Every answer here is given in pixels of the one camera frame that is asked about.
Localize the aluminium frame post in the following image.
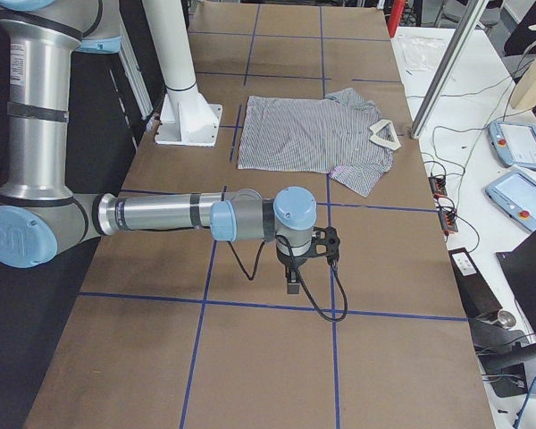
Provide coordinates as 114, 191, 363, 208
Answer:
410, 0, 488, 139

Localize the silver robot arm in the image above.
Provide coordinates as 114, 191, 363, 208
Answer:
0, 1, 319, 294

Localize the white mounting column base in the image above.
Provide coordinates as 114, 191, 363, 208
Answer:
143, 0, 222, 147

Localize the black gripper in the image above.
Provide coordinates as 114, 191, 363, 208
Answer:
276, 246, 313, 294

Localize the near teach pendant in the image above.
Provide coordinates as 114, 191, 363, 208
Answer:
485, 170, 536, 231

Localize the teach pendant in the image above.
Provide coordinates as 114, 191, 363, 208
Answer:
488, 120, 536, 171
485, 170, 536, 231

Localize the far black terminal block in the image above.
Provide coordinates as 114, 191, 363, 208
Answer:
428, 175, 448, 198

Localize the clear plastic bag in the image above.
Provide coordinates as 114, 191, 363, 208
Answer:
397, 35, 447, 72

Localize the black monitor stand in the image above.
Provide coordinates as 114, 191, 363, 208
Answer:
468, 319, 536, 398

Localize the black camera cable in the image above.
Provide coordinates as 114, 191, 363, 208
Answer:
226, 234, 349, 322

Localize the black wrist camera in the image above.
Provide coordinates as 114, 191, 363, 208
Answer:
310, 226, 340, 267

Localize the striped polo shirt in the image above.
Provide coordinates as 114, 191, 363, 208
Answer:
238, 88, 401, 198

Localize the black box with label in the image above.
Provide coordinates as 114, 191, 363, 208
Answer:
448, 248, 503, 318

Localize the far teach pendant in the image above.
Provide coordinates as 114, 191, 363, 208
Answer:
488, 120, 536, 171

